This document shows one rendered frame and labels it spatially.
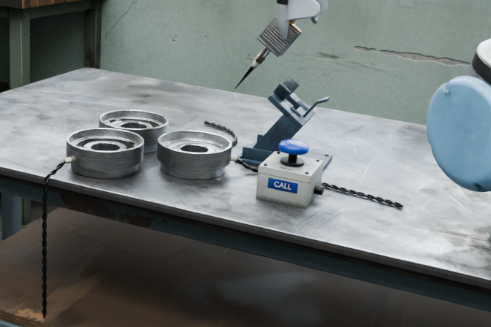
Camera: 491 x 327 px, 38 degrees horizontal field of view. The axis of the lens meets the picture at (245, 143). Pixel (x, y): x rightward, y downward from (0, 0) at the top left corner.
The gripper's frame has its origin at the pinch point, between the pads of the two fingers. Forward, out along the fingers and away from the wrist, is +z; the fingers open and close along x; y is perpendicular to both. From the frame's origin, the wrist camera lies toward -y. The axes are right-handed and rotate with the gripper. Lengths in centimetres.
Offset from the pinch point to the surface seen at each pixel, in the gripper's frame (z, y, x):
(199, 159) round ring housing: 16.9, -5.3, -15.5
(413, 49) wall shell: 24, 7, 149
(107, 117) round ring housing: 17.4, -24.8, -5.4
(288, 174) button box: 15.6, 7.6, -16.9
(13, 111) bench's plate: 21.2, -44.8, -1.5
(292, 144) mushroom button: 12.4, 6.9, -14.4
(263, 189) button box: 18.5, 4.5, -16.8
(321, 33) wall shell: 24, -25, 150
